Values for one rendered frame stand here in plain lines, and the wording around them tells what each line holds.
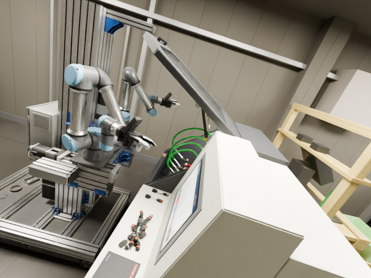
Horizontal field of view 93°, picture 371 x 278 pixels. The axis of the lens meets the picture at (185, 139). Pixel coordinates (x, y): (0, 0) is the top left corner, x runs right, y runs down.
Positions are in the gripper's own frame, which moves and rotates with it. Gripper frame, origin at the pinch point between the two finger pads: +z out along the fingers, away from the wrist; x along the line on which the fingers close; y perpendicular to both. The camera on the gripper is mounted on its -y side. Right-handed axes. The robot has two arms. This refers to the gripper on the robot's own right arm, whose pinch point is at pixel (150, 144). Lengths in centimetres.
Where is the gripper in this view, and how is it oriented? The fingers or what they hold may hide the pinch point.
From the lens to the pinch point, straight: 88.4
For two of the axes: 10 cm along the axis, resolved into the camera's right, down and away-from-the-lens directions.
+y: -3.5, 9.0, 2.4
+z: 8.3, 4.2, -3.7
